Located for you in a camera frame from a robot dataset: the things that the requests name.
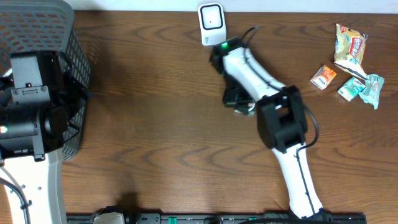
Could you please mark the light green snack packet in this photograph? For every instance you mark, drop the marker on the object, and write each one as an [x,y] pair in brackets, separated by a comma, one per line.
[371,92]

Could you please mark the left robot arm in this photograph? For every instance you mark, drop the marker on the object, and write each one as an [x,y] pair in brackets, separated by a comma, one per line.
[43,108]

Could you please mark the dark grey plastic basket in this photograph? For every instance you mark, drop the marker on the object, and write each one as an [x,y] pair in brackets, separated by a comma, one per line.
[42,25]

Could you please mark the large yellow snack bag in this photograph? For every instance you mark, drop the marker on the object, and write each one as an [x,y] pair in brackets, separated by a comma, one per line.
[349,51]

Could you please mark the black round-logo snack packet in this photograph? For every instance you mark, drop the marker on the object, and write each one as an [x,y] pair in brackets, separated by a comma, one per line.
[247,109]

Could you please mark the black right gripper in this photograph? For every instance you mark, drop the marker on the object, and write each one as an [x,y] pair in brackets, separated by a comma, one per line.
[247,99]

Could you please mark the white barcode scanner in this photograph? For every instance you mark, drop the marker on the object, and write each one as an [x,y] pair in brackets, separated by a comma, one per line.
[212,23]

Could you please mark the orange candy packet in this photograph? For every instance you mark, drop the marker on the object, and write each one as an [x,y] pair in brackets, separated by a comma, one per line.
[323,77]

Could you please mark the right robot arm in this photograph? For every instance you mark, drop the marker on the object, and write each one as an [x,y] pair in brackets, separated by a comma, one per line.
[281,118]

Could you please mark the teal candy packet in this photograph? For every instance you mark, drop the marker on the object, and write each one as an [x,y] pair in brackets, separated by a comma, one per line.
[351,89]

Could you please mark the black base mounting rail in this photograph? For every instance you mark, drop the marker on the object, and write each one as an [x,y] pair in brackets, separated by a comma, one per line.
[269,217]

